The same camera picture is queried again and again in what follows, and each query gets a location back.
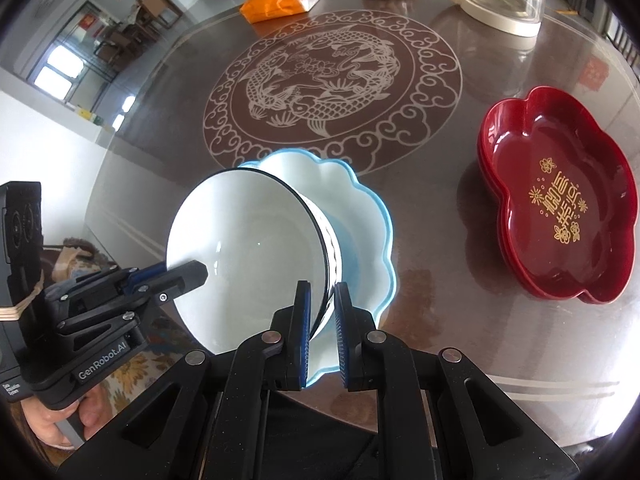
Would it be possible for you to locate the blue and white scalloped plate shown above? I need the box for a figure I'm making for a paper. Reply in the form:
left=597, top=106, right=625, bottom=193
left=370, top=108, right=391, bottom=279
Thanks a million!
left=237, top=148, right=398, bottom=388

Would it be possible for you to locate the person's left hand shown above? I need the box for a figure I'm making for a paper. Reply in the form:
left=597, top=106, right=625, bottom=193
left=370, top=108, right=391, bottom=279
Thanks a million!
left=22, top=389, right=109, bottom=452

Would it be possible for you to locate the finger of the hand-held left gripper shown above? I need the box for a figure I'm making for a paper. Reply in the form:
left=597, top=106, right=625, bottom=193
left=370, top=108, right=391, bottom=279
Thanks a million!
left=54, top=260, right=209, bottom=338
left=44, top=262, right=172, bottom=307

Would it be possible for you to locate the dark wooden chair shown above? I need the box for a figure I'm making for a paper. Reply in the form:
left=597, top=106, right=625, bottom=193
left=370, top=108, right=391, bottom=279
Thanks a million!
left=595, top=0, right=640, bottom=68

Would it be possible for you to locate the red flower-shaped plate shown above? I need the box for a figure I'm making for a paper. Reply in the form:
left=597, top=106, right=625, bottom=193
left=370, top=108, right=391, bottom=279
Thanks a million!
left=477, top=86, right=640, bottom=297
left=476, top=130, right=639, bottom=307

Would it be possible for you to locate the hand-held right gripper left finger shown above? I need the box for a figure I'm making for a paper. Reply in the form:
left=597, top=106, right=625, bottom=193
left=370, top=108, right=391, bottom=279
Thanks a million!
left=57, top=280, right=313, bottom=480

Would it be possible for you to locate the wooden desk with chairs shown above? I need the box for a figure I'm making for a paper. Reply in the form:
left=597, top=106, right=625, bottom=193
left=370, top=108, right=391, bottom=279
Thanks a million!
left=95, top=0, right=183, bottom=68

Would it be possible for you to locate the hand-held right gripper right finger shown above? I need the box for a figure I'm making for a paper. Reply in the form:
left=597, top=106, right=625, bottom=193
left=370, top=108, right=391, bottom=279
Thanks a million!
left=334, top=281, right=576, bottom=480

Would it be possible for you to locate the white bowl with dark rim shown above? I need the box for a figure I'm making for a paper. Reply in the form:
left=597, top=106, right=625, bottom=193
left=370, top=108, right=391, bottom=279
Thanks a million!
left=166, top=169, right=346, bottom=356

